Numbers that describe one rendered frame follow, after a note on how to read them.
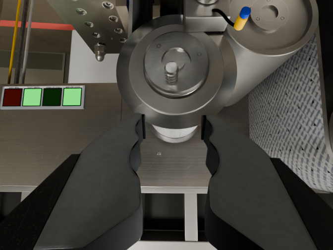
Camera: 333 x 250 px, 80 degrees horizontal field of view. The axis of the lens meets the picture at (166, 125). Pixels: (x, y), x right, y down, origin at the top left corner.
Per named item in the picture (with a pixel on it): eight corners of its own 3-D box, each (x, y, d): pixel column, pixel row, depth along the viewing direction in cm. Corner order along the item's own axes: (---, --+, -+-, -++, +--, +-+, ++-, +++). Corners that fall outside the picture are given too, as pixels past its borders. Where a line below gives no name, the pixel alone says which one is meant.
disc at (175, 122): (232, 10, 25) (242, 126, 23) (231, 13, 26) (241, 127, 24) (116, 16, 26) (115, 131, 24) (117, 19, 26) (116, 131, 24)
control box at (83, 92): (84, 85, 59) (83, 108, 58) (85, 86, 60) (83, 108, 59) (2, 86, 60) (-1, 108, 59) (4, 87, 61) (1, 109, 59)
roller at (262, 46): (313, -32, 26) (324, 55, 24) (245, 60, 51) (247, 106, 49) (220, -29, 26) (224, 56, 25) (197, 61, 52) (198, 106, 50)
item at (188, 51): (215, 37, 23) (201, 99, 22) (212, 46, 25) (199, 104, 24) (151, 24, 23) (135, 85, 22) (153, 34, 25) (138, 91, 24)
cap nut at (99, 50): (104, 43, 59) (103, 58, 58) (108, 50, 63) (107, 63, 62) (91, 44, 59) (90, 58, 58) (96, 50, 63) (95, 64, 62)
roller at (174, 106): (220, 21, 25) (227, 112, 23) (196, 89, 50) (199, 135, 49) (128, 26, 25) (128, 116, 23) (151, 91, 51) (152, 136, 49)
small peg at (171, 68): (180, 62, 19) (176, 75, 19) (179, 74, 22) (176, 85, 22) (166, 59, 20) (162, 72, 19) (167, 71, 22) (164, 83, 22)
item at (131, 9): (135, -76, 29) (131, 41, 26) (152, 27, 52) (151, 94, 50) (131, -76, 29) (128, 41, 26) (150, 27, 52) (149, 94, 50)
